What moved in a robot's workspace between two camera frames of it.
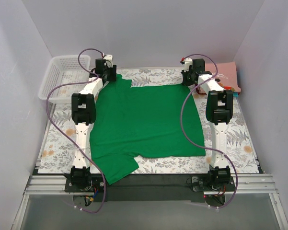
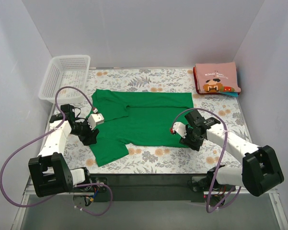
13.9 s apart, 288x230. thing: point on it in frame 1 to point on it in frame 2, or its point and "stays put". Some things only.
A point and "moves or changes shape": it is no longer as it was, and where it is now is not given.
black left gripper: x=112 y=74 to x=90 y=137
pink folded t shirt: x=224 y=72 stays put
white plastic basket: x=65 y=75 stays put
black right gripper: x=187 y=78 to x=190 y=142
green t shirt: x=127 y=122 moves or changes shape
